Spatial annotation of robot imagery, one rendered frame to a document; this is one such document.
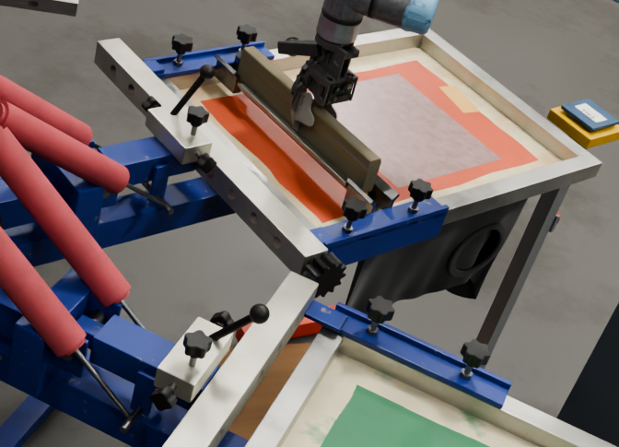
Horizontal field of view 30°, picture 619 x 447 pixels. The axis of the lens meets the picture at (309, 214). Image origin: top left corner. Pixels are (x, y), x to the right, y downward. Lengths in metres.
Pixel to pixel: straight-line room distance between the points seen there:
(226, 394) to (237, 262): 1.88
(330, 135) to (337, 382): 0.54
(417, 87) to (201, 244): 1.13
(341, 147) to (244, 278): 1.35
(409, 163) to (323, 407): 0.73
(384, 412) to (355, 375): 0.08
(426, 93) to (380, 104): 0.14
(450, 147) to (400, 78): 0.26
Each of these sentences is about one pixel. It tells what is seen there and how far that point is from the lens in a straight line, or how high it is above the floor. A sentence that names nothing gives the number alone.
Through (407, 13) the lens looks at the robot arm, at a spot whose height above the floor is 1.33.
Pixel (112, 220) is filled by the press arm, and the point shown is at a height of 0.92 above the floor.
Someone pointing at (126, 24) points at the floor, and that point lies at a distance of 4.54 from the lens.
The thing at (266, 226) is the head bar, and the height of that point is 1.02.
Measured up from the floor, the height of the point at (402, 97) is 0.96.
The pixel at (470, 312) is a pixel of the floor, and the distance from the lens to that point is 3.59.
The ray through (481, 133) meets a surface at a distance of 2.52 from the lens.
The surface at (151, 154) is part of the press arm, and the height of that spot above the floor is 1.04.
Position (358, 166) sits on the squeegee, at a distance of 2.10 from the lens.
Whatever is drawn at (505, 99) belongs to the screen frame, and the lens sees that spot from 2.61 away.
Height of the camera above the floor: 2.18
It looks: 36 degrees down
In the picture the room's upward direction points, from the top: 17 degrees clockwise
